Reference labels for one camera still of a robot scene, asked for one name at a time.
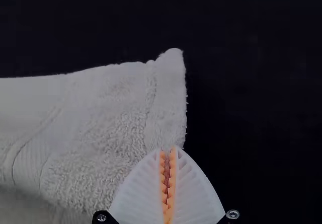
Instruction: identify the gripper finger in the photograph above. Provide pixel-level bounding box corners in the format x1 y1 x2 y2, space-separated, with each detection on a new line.
168 144 240 224
92 148 169 224

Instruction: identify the black mat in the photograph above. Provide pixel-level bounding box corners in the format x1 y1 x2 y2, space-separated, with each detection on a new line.
0 0 322 224

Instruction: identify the pale towel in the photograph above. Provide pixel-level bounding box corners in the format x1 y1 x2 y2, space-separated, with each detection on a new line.
0 48 189 224

